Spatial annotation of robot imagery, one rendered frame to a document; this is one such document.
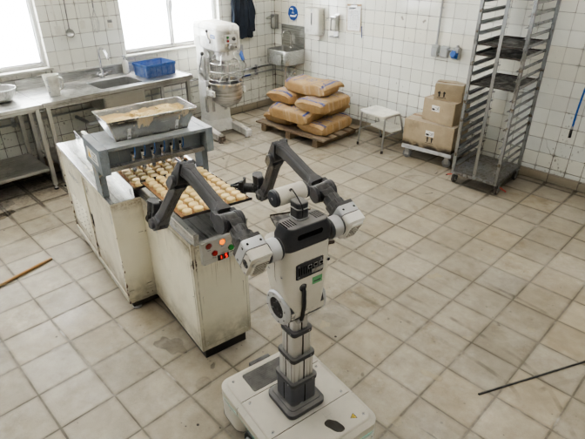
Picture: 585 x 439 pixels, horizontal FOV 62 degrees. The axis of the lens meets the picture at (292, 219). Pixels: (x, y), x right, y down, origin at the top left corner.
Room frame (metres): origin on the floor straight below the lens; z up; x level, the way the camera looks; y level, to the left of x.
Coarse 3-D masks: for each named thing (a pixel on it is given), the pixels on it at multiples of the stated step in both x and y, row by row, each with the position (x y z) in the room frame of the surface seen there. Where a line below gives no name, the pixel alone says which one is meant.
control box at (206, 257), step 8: (208, 240) 2.17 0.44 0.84; (216, 240) 2.18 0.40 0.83; (200, 248) 2.14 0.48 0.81; (216, 248) 2.18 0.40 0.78; (224, 248) 2.21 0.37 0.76; (200, 256) 2.15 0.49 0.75; (208, 256) 2.15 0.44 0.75; (216, 256) 2.18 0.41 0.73; (224, 256) 2.20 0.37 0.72; (208, 264) 2.15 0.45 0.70
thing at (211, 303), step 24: (168, 240) 2.37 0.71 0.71; (168, 264) 2.42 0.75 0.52; (192, 264) 2.13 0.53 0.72; (216, 264) 2.21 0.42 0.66; (168, 288) 2.48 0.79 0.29; (192, 288) 2.15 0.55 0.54; (216, 288) 2.20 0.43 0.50; (240, 288) 2.29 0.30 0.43; (192, 312) 2.19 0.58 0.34; (216, 312) 2.19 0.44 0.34; (240, 312) 2.29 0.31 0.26; (192, 336) 2.23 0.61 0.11; (216, 336) 2.18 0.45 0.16; (240, 336) 2.31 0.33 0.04
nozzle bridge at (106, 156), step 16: (192, 128) 2.96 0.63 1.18; (208, 128) 2.98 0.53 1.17; (96, 144) 2.68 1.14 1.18; (112, 144) 2.68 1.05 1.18; (128, 144) 2.68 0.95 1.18; (144, 144) 2.73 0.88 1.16; (160, 144) 2.87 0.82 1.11; (176, 144) 2.93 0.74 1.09; (192, 144) 3.00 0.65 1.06; (208, 144) 2.97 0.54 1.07; (96, 160) 2.64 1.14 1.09; (112, 160) 2.69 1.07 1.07; (128, 160) 2.75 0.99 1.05; (144, 160) 2.75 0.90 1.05; (160, 160) 2.81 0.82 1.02; (96, 176) 2.71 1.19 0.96
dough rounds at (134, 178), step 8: (168, 160) 3.06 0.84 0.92; (176, 160) 3.10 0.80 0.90; (152, 168) 2.97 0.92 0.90; (160, 168) 2.92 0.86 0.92; (168, 168) 2.93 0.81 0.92; (128, 176) 2.82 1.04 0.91; (136, 176) 2.81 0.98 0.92; (144, 176) 2.80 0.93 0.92; (152, 176) 2.81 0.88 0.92; (136, 184) 2.69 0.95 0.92
